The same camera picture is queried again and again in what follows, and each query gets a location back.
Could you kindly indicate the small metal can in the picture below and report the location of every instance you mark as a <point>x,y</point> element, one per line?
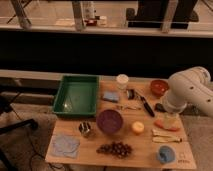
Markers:
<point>130,94</point>

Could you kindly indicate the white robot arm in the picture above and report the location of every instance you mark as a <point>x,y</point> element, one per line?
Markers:
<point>187,86</point>

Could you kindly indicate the purple bowl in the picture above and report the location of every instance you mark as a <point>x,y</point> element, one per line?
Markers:
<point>109,121</point>

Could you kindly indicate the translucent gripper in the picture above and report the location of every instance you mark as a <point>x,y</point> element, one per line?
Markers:
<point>170,120</point>

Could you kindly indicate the metal fork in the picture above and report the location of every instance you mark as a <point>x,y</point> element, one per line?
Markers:
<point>121,107</point>

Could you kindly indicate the yellow banana peel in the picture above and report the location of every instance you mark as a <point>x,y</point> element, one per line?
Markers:
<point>162,137</point>

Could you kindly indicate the green plastic tray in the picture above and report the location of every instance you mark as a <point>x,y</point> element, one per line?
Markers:
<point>77,97</point>

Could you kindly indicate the black oblong object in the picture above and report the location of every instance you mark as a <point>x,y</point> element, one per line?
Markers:
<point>159,107</point>

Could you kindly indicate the bunch of dark grapes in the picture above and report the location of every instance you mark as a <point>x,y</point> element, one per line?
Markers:
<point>118,149</point>

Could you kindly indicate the blue sponge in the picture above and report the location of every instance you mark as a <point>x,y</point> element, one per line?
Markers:
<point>110,96</point>

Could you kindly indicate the black handled knife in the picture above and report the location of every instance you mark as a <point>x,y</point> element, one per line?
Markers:
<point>146,105</point>

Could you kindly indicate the orange carrot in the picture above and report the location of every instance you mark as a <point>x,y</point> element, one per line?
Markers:
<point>159,123</point>

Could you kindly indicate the white lidded jar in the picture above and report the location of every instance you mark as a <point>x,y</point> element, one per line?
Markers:
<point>122,81</point>

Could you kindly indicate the red bowl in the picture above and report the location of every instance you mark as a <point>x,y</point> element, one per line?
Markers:
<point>159,87</point>

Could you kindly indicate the small metal cup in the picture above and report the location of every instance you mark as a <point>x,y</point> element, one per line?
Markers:
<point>84,128</point>

